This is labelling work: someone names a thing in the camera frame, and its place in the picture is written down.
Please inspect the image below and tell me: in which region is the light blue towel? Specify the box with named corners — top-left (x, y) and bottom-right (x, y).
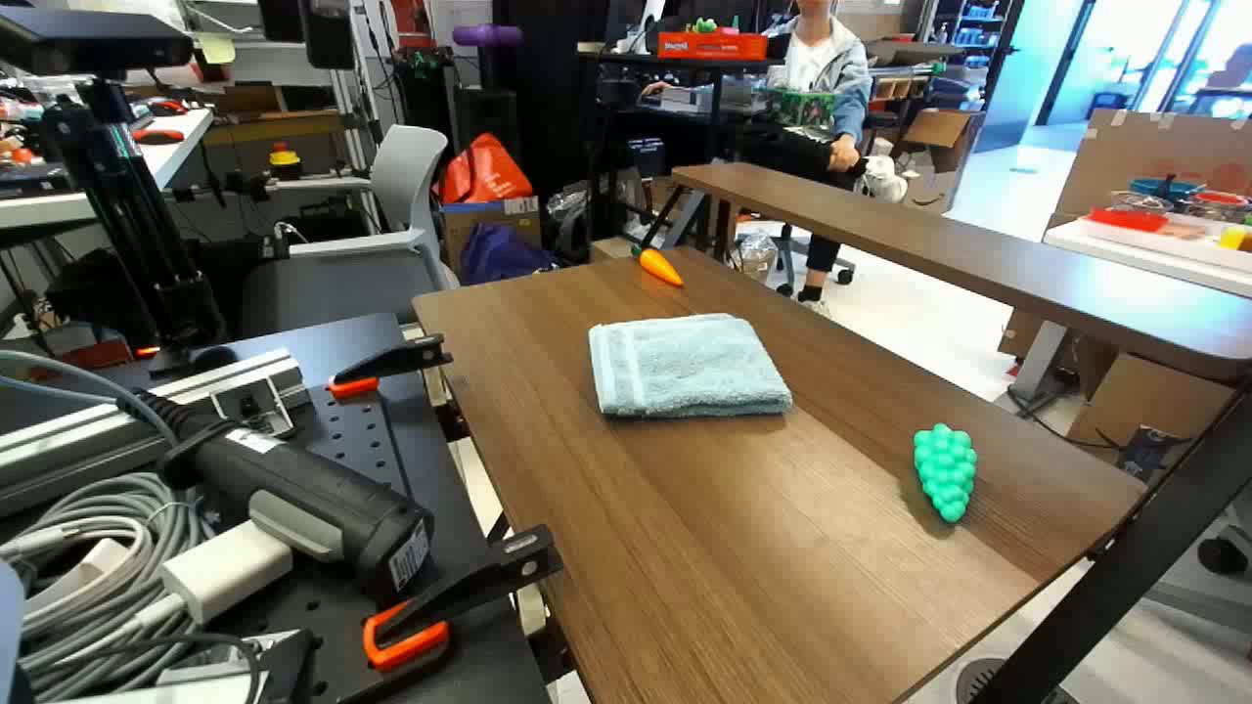
top-left (581, 307), bottom-right (798, 423)

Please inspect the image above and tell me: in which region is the orange toy carrot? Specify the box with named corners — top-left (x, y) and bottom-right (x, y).
top-left (635, 246), bottom-right (688, 292)

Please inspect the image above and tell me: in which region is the purple bag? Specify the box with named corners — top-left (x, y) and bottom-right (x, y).
top-left (455, 223), bottom-right (559, 289)

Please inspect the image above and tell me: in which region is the small cardboard box with label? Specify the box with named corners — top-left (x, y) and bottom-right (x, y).
top-left (435, 190), bottom-right (545, 270)

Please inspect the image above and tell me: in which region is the orange bag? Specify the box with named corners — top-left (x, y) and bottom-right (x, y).
top-left (435, 127), bottom-right (541, 207)

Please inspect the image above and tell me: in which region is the grey office chair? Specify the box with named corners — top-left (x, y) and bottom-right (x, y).
top-left (238, 120), bottom-right (461, 336)

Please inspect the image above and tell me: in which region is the black perforated mounting board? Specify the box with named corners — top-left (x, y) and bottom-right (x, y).
top-left (113, 307), bottom-right (551, 704)

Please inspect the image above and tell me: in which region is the red tray on shelf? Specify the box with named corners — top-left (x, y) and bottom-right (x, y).
top-left (653, 26), bottom-right (773, 65)

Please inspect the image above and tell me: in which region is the seated person in dark trousers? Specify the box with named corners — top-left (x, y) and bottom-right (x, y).
top-left (745, 0), bottom-right (910, 303)

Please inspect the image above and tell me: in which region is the green toy grape bunch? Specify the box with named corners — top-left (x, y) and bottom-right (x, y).
top-left (906, 423), bottom-right (983, 528)

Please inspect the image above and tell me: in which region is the black cylindrical handheld device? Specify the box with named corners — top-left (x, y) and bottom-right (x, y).
top-left (152, 387), bottom-right (436, 603)

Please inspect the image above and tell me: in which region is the purple cylinder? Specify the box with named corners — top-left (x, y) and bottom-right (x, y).
top-left (449, 21), bottom-right (522, 53)

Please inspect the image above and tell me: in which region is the long wooden side table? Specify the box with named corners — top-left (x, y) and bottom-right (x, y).
top-left (668, 161), bottom-right (1252, 387)

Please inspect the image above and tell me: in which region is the open cardboard box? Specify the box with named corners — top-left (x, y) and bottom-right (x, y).
top-left (897, 104), bottom-right (979, 211)

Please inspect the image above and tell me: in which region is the grey side table leg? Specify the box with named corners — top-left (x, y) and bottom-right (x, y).
top-left (1004, 318), bottom-right (1071, 414)

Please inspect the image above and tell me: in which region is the white power adapter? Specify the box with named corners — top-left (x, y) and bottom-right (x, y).
top-left (161, 521), bottom-right (297, 624)

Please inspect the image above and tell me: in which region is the white work desk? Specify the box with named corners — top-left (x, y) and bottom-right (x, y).
top-left (0, 101), bottom-right (219, 233)

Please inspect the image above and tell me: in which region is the cardboard box under side table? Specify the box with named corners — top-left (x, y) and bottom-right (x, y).
top-left (1069, 346), bottom-right (1240, 453)

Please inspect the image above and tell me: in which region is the large upright cardboard sheet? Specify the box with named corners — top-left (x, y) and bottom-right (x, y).
top-left (1048, 109), bottom-right (1252, 232)

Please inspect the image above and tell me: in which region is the black clamp with orange handle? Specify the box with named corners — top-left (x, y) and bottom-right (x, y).
top-left (359, 525), bottom-right (567, 678)
top-left (323, 328), bottom-right (459, 402)

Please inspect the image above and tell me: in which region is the black camera tripod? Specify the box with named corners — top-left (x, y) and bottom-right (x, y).
top-left (29, 75), bottom-right (232, 359)

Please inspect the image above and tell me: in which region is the aluminium profile rail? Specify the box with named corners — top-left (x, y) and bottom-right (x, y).
top-left (0, 344), bottom-right (309, 515)

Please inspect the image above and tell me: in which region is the black metal table frame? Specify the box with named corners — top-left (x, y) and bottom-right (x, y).
top-left (970, 387), bottom-right (1252, 704)

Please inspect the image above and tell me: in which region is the grey cable bundle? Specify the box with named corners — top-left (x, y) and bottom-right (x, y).
top-left (0, 465), bottom-right (219, 696)

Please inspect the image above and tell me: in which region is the black camera on tripod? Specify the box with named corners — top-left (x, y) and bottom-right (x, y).
top-left (0, 4), bottom-right (195, 79)

